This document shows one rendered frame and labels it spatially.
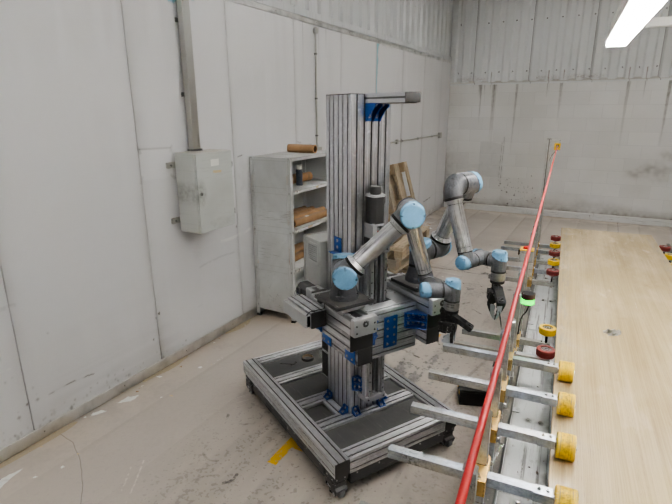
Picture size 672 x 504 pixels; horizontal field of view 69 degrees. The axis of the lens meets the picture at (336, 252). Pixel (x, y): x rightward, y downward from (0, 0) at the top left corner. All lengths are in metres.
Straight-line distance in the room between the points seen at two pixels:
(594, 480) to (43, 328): 2.94
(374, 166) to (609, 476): 1.68
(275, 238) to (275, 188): 0.47
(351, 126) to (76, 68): 1.76
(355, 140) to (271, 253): 2.31
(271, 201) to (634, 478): 3.51
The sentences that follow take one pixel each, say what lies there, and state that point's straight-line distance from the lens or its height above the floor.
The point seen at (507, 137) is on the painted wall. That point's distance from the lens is 10.09.
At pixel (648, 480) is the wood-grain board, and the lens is 1.84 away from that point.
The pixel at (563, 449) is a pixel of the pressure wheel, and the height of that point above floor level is 0.95.
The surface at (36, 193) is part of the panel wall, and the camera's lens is 3.30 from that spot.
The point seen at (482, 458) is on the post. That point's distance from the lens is 1.58.
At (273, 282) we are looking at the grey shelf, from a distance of 4.70.
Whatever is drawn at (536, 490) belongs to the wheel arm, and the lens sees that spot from 1.57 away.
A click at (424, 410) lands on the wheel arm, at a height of 0.96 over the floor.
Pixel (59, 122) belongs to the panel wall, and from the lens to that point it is 3.38.
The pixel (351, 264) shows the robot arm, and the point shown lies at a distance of 2.24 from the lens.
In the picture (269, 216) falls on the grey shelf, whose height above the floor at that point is 1.01.
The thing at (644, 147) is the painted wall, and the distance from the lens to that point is 9.98.
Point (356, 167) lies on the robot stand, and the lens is 2.55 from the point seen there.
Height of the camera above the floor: 1.95
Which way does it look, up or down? 16 degrees down
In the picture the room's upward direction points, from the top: straight up
